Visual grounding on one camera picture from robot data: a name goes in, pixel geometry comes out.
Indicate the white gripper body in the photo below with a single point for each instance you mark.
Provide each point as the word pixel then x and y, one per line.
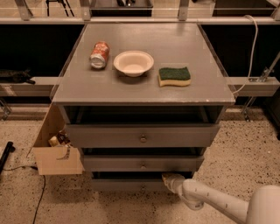
pixel 175 184

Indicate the grey bottom drawer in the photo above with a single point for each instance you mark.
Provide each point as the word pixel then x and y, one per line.
pixel 129 185

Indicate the grey drawer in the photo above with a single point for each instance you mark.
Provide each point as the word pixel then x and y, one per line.
pixel 129 185
pixel 141 135
pixel 142 163

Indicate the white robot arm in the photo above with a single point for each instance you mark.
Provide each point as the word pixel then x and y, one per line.
pixel 263 207

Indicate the grey top drawer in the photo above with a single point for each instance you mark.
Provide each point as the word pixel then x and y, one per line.
pixel 141 135

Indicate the grey middle drawer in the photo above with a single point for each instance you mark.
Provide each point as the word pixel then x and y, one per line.
pixel 142 163

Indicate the grey drawer cabinet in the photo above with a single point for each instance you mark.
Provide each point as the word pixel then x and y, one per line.
pixel 88 96

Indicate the green yellow sponge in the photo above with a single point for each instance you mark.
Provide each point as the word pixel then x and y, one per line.
pixel 170 76

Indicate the snack packets in box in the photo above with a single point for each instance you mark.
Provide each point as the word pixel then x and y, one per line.
pixel 61 138

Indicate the cardboard box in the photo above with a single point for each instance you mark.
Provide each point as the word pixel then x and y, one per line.
pixel 51 156

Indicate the white paper bowl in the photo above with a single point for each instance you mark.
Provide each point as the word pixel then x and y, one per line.
pixel 133 63

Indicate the orange soda can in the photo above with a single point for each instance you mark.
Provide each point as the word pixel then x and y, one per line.
pixel 100 55

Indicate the black bar on floor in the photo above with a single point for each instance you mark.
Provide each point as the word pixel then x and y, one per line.
pixel 9 148

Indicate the metal frame rail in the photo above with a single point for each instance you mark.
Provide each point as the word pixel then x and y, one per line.
pixel 43 86

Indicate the black object on rail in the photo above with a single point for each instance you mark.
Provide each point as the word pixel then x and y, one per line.
pixel 16 76

